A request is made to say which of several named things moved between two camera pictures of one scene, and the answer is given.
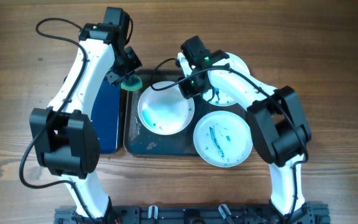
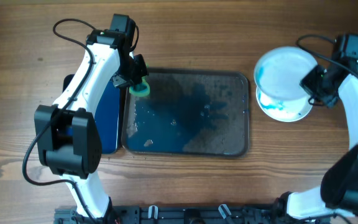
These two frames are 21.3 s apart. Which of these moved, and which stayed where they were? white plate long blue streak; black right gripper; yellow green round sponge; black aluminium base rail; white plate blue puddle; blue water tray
Moved: black right gripper; yellow green round sponge; white plate long blue streak; white plate blue puddle
Stayed: black aluminium base rail; blue water tray
